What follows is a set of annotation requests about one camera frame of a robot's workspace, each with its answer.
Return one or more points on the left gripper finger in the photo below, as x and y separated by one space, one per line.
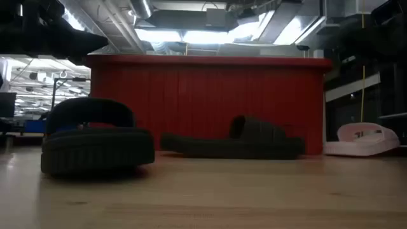
82 46
79 33

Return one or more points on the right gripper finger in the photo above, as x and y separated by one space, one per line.
362 49
359 35

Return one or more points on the black slide sandal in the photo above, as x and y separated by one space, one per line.
95 149
222 148

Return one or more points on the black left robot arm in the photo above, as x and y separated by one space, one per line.
9 31

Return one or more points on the blue storage bin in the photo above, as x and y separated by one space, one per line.
35 126

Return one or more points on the red plastic bin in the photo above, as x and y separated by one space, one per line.
197 95

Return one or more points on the black metal stand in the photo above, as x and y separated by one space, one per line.
53 92

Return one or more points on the black computer monitor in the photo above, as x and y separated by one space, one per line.
7 105

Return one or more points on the background wooden table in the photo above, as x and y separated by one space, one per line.
19 140

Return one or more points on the black dome security camera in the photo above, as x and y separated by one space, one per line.
302 47

